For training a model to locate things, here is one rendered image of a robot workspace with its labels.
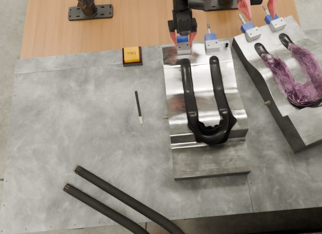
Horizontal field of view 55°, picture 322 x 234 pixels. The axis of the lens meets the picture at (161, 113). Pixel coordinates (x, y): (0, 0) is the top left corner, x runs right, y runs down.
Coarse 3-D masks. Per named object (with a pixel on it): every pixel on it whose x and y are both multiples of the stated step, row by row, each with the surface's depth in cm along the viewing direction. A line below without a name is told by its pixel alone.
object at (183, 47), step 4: (176, 36) 119; (180, 36) 119; (184, 36) 118; (180, 40) 118; (184, 40) 118; (180, 44) 116; (184, 44) 116; (188, 44) 116; (180, 48) 115; (184, 48) 115; (188, 48) 115; (180, 52) 116; (184, 52) 116; (188, 52) 116
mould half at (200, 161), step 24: (168, 48) 119; (192, 48) 118; (168, 72) 116; (192, 72) 115; (168, 96) 112; (216, 120) 103; (240, 120) 102; (192, 144) 108; (240, 144) 107; (192, 168) 105; (216, 168) 105; (240, 168) 104
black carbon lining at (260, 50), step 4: (280, 36) 122; (284, 36) 122; (288, 36) 122; (280, 40) 121; (284, 40) 122; (288, 40) 122; (256, 44) 122; (260, 44) 122; (284, 44) 121; (256, 48) 121; (260, 48) 121; (264, 48) 121; (260, 52) 121; (264, 52) 120; (268, 52) 119; (260, 56) 119; (288, 100) 110; (320, 100) 110; (292, 104) 110; (312, 104) 110; (316, 104) 110; (320, 104) 110; (300, 108) 110
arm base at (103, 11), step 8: (72, 8) 139; (80, 8) 138; (88, 8) 131; (96, 8) 137; (104, 8) 138; (112, 8) 137; (72, 16) 137; (80, 16) 137; (88, 16) 136; (96, 16) 136; (104, 16) 136; (112, 16) 137
